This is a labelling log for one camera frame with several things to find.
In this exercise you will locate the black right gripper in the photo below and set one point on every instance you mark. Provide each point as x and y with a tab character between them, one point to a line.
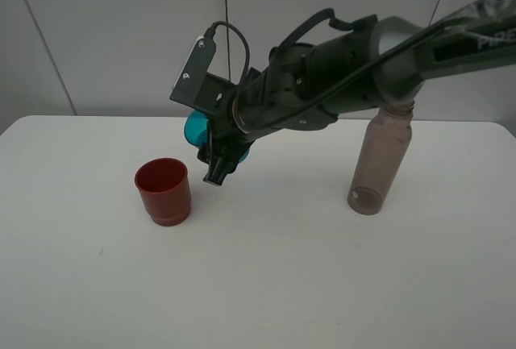
216	135

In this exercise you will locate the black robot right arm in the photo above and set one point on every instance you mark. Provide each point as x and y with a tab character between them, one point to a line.
327	67

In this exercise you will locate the red plastic cup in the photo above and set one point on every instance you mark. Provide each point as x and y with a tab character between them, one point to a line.
163	185

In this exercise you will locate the blue translucent plastic cup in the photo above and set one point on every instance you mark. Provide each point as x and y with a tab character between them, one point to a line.
190	131

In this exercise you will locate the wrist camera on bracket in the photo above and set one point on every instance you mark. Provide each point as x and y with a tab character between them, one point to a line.
195	87

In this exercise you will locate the brown translucent plastic bottle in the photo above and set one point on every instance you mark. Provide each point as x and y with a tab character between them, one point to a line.
386	140

